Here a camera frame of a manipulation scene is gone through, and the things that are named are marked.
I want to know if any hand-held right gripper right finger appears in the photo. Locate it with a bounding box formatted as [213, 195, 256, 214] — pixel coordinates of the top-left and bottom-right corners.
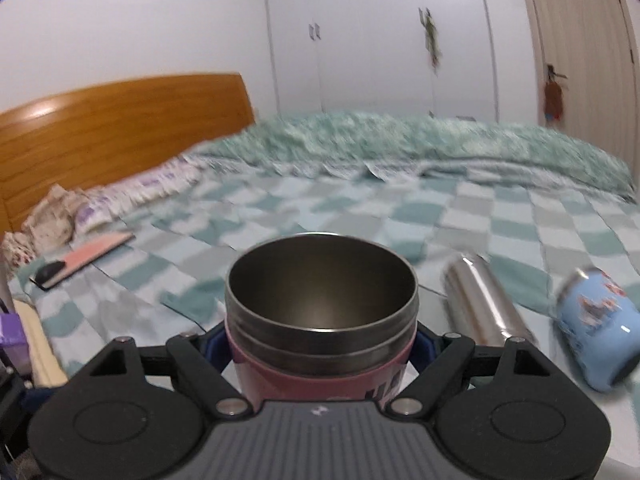
[389, 322, 549, 416]

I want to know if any purple floral pillow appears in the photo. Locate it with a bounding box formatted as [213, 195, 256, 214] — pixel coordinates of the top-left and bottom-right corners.
[74, 154, 207, 235]

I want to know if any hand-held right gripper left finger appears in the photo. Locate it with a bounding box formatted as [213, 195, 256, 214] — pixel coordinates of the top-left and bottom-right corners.
[89, 323, 252, 417]

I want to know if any green hanging ornament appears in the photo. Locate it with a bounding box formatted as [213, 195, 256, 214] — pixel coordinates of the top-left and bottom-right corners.
[418, 6, 444, 71]

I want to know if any pink tablet with black case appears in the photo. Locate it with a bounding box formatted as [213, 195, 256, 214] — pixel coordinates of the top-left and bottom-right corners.
[29, 230, 137, 292]

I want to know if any white wardrobe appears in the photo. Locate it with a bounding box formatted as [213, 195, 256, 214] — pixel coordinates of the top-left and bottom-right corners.
[261, 0, 532, 124]

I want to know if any green floral quilt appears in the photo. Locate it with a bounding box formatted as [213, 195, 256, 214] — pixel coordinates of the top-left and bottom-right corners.
[197, 109, 637, 203]

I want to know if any beige door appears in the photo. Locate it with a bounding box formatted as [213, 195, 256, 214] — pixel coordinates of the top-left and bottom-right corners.
[516, 0, 640, 163]

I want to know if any green checkered bed sheet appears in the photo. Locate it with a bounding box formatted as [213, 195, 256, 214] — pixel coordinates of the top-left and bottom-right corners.
[9, 157, 640, 413]

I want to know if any small black object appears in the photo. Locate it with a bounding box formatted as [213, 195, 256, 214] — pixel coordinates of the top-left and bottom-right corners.
[35, 261, 67, 285]

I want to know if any silver steel bottle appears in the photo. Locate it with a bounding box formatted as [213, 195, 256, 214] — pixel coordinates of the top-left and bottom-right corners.
[442, 253, 539, 349]

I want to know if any red hanging ornament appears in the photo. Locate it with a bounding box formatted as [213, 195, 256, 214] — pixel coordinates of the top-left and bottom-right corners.
[542, 62, 570, 125]

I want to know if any wooden headboard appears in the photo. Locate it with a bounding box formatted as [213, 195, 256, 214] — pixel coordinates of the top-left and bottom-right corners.
[0, 73, 256, 234]

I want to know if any pink steel cup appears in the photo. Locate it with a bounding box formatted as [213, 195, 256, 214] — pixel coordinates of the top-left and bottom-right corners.
[224, 231, 419, 409]

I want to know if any beige floral cloth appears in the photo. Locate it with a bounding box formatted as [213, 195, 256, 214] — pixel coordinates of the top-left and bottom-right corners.
[1, 184, 103, 281]

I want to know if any blue printed cup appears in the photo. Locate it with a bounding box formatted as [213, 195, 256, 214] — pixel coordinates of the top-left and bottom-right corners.
[551, 267, 640, 394]

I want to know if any purple box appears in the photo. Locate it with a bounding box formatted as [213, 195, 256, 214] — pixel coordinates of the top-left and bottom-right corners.
[0, 311, 27, 348]

